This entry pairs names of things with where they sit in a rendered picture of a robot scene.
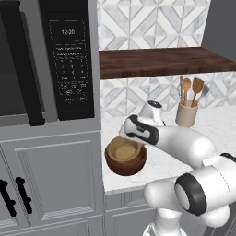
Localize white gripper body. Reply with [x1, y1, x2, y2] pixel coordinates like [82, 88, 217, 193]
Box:
[118, 124, 140, 148]

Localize brown wooden bowl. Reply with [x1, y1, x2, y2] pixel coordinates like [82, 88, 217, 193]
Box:
[104, 136, 148, 177]

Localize grey under-counter cupboard door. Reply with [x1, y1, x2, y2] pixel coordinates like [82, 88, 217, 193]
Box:
[105, 207, 159, 236]

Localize dark grey cabinet side panel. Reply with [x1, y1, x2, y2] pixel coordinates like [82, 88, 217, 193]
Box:
[201, 0, 236, 62]

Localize grey drawer front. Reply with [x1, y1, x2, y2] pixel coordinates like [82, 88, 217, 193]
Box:
[105, 189, 149, 212]
[0, 215, 105, 236]

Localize beige utensil pot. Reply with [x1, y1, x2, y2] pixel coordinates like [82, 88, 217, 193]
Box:
[174, 100, 199, 128]

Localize thin wooden stick utensil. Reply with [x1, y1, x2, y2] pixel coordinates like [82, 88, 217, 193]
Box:
[179, 75, 184, 104]

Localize wooden spoon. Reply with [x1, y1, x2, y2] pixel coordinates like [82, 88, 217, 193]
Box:
[182, 77, 193, 107]

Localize wooden spatula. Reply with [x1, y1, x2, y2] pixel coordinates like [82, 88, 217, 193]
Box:
[191, 77, 206, 108]

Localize black built-in microwave oven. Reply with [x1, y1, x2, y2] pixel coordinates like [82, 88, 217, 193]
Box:
[0, 0, 96, 127]

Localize dark wooden wall shelf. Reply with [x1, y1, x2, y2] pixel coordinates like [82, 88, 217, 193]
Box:
[99, 46, 236, 80]

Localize black microwave door handle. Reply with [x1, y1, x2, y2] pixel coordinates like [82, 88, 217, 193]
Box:
[0, 0, 46, 127]

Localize black cupboard door handle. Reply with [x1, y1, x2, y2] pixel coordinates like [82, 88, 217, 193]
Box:
[15, 176, 33, 216]
[0, 179, 18, 218]

